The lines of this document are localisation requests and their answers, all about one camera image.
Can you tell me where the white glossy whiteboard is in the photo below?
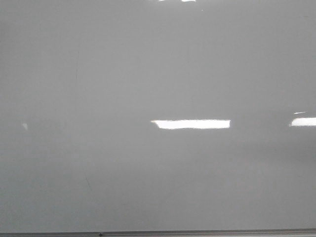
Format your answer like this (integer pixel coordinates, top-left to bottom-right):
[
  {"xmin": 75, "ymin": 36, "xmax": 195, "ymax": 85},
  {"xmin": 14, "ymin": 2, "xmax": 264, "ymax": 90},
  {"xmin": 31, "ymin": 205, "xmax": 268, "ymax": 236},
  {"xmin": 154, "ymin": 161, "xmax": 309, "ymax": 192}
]
[{"xmin": 0, "ymin": 0, "xmax": 316, "ymax": 232}]

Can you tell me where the grey aluminium whiteboard frame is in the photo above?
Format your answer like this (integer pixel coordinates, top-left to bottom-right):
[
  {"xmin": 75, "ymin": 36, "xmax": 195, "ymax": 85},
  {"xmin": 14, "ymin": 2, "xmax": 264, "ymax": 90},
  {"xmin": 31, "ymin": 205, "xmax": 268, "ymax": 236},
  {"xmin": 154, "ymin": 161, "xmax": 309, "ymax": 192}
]
[{"xmin": 0, "ymin": 228, "xmax": 316, "ymax": 237}]

